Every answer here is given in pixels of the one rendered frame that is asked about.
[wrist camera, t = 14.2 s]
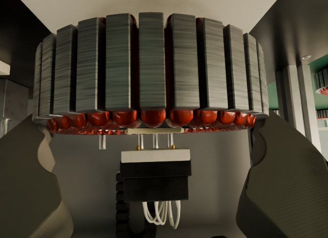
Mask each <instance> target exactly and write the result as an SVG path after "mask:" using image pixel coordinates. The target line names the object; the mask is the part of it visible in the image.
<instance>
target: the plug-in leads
mask: <svg viewBox="0 0 328 238"><path fill-rule="evenodd" d="M142 203H143V211H144V215H145V218H146V219H147V221H148V222H149V223H154V224H156V225H159V224H161V225H164V224H165V221H166V214H167V210H168V216H169V221H170V225H171V226H172V227H173V229H176V228H177V226H178V223H179V219H180V207H181V205H180V200H177V201H176V205H177V220H176V224H175V225H174V222H173V216H172V210H171V202H170V201H162V203H161V205H160V208H159V210H158V203H159V202H158V201H155V202H154V205H155V213H156V216H155V217H154V219H153V217H152V216H151V215H150V213H149V210H148V207H147V202H142ZM162 208H163V210H162V216H161V218H160V217H159V214H160V212H161V209H162ZM149 218H150V219H149ZM156 219H158V221H159V222H156V221H155V220H156ZM162 220H163V221H162Z"/></svg>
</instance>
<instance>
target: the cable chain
mask: <svg viewBox="0 0 328 238"><path fill-rule="evenodd" d="M116 181H118V183H117V184H116V191H118V192H117V193H116V201H117V203H116V211H117V212H116V220H117V222H116V238H155V237H156V232H157V225H156V224H154V223H149V222H148V221H147V219H146V218H145V217H144V219H145V221H144V230H143V231H142V232H141V233H138V234H136V233H133V232H132V231H131V229H130V226H129V217H128V216H129V208H128V207H129V203H125V202H124V201H123V178H120V170H118V171H117V174H116ZM147 207H148V210H149V213H150V215H151V216H152V217H153V219H154V217H155V216H156V213H155V205H154V202H147Z"/></svg>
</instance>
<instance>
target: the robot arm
mask: <svg viewBox="0 0 328 238"><path fill-rule="evenodd" d="M268 110H269V116H268V117H267V118H266V119H263V120H259V121H256V122H255V126H254V127H253V128H251V129H250V132H253V135H254V137H255V142H254V144H253V147H252V150H251V154H250V158H251V159H252V161H253V163H254V165H253V166H252V167H250V169H249V171H248V174H247V177H246V180H245V183H244V186H243V189H242V192H241V195H240V199H239V204H238V209H237V214H236V223H237V226H238V227H239V229H240V230H241V231H242V232H243V234H244V235H245V236H246V237H247V238H328V161H327V160H326V159H325V158H324V156H323V155H322V154H321V153H320V152H319V150H318V149H317V148H316V147H315V146H314V145H313V144H312V143H311V142H310V141H309V140H308V139H307V138H306V137H305V136H304V135H303V134H302V133H300V132H299V131H298V130H297V129H295V128H294V127H293V126H292V125H290V124H289V123H288V122H286V121H285V120H284V119H283V118H281V117H280V116H279V115H277V114H276V113H275V112H273V111H272V110H271V109H269V108H268ZM53 137H54V133H50V132H49V131H48V127H47V125H46V126H44V125H39V124H36V123H34V122H33V121H32V114H30V115H29V116H28V117H27V118H25V119H24V120H23V121H22V122H20V123H19V124H18V125H16V126H15V127H14V128H13V129H11V130H10V131H9V132H8V133H6V134H5V135H4V136H3V137H1V138H0V238H70V237H71V235H72V233H73V230H74V225H73V221H72V217H71V213H70V209H69V205H68V203H67V201H66V198H65V196H64V193H63V191H62V188H61V186H60V183H59V181H58V178H57V176H56V175H55V174H53V173H51V171H52V169H53V167H54V165H55V160H54V157H53V155H52V152H51V150H50V147H49V143H50V141H51V138H53Z"/></svg>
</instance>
